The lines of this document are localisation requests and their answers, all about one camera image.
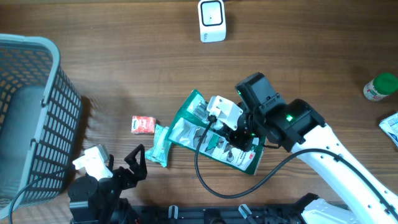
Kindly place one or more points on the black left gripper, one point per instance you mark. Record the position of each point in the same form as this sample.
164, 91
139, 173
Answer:
130, 180

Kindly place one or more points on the grey plastic mesh basket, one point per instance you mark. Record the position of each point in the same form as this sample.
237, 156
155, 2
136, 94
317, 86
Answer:
40, 113

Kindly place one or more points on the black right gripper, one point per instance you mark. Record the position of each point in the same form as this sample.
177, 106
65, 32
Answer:
242, 144

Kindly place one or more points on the white barcode scanner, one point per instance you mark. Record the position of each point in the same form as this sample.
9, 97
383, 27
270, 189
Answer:
212, 21

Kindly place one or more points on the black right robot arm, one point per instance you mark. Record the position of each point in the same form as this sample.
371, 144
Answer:
302, 131

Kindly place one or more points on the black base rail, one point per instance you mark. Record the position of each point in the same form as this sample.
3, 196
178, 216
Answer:
266, 214

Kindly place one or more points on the green lid jar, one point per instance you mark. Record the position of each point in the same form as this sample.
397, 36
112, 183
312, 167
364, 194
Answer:
380, 87

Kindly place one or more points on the white blue pouch pack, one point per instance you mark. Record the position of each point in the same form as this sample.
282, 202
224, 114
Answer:
389, 126

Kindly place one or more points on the red tissue pack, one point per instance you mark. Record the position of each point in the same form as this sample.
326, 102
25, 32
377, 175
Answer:
143, 125

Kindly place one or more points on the green 3M gloves package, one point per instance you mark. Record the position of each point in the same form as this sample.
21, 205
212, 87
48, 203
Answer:
188, 126

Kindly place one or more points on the teal white pack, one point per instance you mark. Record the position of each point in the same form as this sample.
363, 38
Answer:
159, 152

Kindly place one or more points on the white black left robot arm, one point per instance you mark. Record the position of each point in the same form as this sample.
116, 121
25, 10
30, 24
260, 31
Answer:
95, 197

